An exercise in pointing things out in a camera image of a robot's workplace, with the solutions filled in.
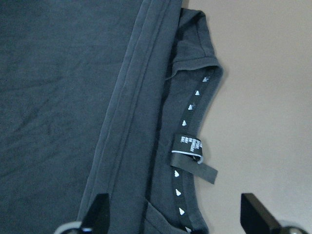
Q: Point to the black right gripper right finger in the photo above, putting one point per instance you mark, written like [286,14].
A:
[255,217]

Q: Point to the black t-shirt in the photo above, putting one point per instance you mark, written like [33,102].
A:
[103,97]

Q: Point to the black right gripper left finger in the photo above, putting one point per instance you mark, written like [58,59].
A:
[98,216]

